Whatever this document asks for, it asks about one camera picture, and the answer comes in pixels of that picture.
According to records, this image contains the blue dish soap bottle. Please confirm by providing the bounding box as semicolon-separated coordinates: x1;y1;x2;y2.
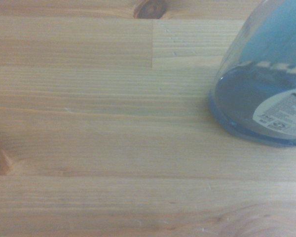
208;0;296;148

